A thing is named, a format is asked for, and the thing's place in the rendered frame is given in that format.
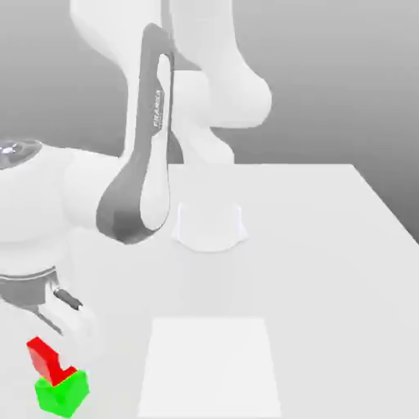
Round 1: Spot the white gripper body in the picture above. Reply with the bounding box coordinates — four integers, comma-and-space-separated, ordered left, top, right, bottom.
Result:
34, 292, 101, 369

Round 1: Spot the small red cube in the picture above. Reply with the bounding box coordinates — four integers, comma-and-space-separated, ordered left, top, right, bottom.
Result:
25, 336, 79, 386

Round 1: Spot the small green cube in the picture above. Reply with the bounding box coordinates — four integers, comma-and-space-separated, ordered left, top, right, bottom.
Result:
34, 369, 90, 419

